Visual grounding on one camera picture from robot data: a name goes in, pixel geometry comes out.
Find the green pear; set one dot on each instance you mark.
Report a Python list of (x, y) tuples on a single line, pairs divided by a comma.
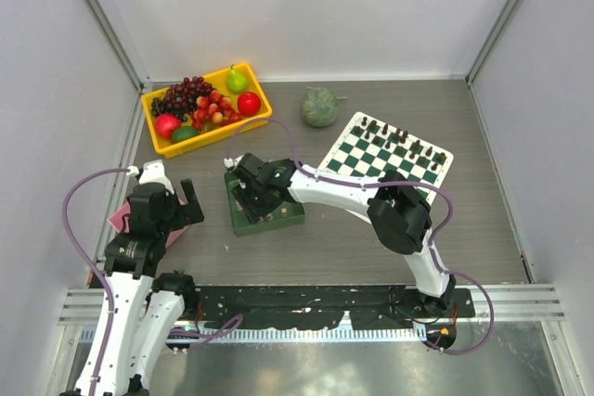
[(237, 81)]

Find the green plastic tray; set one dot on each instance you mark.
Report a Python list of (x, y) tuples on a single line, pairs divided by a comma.
[(287, 214)]

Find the yellow plastic fruit bin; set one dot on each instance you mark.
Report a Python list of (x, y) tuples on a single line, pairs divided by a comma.
[(164, 147)]

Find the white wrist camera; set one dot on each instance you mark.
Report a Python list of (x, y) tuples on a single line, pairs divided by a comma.
[(231, 164), (151, 172)]

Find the red peach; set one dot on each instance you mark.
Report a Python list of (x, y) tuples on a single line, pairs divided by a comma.
[(166, 124)]

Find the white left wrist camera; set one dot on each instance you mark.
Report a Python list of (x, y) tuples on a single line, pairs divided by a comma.
[(151, 172)]

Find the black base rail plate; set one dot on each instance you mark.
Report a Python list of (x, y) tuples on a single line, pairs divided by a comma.
[(316, 307)]

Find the green melon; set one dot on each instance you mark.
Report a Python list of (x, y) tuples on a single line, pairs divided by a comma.
[(320, 106)]

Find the red cherry cluster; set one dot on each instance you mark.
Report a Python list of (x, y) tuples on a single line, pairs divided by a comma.
[(213, 112)]

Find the green lime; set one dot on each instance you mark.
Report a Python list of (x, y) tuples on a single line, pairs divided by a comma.
[(184, 133)]

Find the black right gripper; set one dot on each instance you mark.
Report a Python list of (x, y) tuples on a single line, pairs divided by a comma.
[(242, 194)]

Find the pink plastic box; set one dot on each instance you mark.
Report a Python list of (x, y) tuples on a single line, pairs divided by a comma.
[(121, 218)]

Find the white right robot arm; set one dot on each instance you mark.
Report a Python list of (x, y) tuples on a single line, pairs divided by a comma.
[(398, 213)]

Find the dark blue grape bunch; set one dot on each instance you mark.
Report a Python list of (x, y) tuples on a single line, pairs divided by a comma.
[(160, 106)]

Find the dark red grape bunch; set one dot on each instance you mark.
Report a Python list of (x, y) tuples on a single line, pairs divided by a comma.
[(188, 91)]

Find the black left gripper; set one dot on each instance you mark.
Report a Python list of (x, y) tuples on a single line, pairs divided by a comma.
[(191, 210)]

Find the red apple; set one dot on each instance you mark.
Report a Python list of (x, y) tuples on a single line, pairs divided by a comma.
[(249, 104)]

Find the green white chess board mat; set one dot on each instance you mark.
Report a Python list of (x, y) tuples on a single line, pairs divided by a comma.
[(370, 147)]

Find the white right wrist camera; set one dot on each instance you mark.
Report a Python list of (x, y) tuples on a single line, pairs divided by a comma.
[(231, 164)]

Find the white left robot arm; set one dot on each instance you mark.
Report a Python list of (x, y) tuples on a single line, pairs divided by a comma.
[(140, 305)]

